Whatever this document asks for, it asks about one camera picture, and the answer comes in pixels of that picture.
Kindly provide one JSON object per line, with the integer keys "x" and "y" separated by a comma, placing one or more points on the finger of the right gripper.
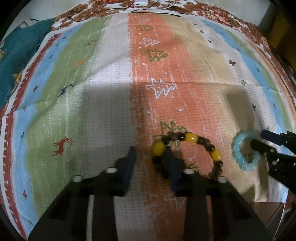
{"x": 275, "y": 138}
{"x": 263, "y": 149}

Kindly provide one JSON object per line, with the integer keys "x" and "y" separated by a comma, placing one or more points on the yellow wooden furniture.
{"x": 282, "y": 39}

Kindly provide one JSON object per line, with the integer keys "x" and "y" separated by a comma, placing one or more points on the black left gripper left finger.
{"x": 115, "y": 181}

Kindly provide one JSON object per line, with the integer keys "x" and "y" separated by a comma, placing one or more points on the white power adapter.
{"x": 141, "y": 2}

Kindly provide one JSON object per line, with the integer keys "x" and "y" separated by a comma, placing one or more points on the teal blanket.
{"x": 18, "y": 49}

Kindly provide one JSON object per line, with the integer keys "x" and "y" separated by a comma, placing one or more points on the striped colourful mat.
{"x": 103, "y": 85}

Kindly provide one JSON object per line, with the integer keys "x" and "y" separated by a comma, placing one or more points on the brown jewelry box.
{"x": 270, "y": 213}

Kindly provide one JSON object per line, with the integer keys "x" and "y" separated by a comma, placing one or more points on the floral brown bedsheet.
{"x": 219, "y": 11}

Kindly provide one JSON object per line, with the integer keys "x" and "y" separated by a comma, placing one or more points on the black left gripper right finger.
{"x": 185, "y": 181}

